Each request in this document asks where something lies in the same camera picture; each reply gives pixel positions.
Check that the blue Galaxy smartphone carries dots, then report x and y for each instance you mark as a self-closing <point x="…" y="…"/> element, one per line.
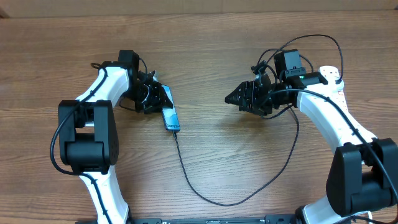
<point x="170" y="114"/>

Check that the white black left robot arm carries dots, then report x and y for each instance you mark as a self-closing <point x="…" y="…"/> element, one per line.
<point x="86" y="144"/>

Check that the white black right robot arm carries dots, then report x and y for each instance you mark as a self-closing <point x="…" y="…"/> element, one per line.
<point x="363" y="174"/>

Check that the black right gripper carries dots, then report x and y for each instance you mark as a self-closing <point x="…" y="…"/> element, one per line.
<point x="245" y="89"/>

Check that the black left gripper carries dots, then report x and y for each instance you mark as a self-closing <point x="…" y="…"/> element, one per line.
<point x="157" y="99"/>

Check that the white power strip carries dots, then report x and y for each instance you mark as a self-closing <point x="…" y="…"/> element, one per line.
<point x="336" y="90"/>

